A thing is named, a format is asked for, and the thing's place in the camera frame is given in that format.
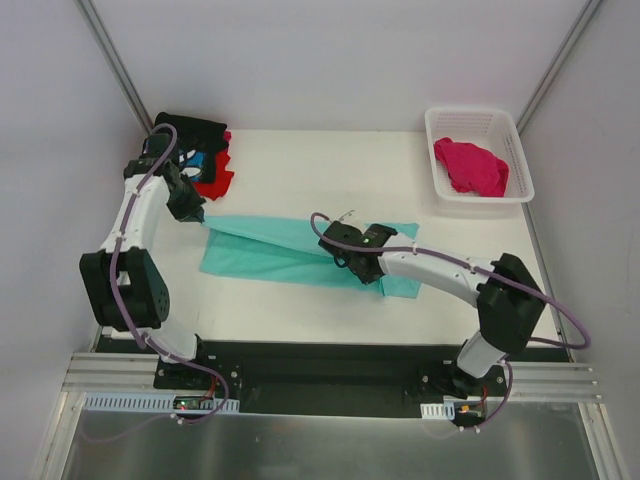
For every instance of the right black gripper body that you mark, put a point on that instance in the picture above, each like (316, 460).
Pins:
(338, 238)

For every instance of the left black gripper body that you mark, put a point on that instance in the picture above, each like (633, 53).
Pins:
(189, 208)

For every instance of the teal t shirt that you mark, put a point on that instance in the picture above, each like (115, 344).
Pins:
(283, 250)

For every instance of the white plastic basket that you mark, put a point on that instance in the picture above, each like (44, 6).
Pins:
(488, 128)

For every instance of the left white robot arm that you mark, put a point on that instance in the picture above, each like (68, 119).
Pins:
(125, 288)

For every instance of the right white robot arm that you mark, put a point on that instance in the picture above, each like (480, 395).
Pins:
(503, 292)

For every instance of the red folded t shirt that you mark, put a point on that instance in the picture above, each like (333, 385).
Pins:
(219, 186)

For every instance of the pink folded t shirt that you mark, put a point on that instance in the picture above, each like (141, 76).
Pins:
(227, 137)

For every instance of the magenta t shirt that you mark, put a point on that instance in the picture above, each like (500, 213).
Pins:
(472, 169)

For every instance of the right white cable duct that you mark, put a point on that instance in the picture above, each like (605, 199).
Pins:
(437, 411)

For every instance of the white cable duct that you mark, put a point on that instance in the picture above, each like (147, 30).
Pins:
(158, 403)
(437, 411)

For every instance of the left aluminium frame post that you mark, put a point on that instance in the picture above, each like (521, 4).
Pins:
(106, 45)

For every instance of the aluminium frame post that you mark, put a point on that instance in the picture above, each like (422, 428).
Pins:
(106, 45)
(586, 16)

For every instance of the left white cable duct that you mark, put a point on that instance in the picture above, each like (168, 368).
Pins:
(158, 403)

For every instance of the right aluminium frame post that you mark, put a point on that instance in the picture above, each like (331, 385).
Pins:
(586, 16)

